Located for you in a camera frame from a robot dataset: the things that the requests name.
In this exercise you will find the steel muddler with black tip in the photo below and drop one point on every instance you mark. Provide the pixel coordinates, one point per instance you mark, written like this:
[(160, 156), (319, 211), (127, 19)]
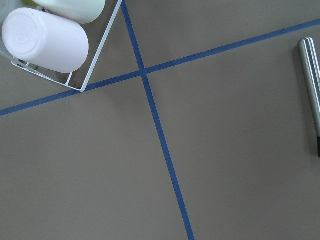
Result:
[(311, 69)]

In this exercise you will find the pale yellow cup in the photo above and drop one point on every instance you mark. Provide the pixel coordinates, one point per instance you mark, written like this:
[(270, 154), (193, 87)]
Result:
[(81, 11)]

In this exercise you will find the white plastic cup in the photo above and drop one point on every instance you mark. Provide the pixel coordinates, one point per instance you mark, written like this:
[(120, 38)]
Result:
[(45, 40)]

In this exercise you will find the white wire cup rack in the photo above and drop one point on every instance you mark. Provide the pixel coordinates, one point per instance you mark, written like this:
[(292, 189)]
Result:
[(78, 80)]

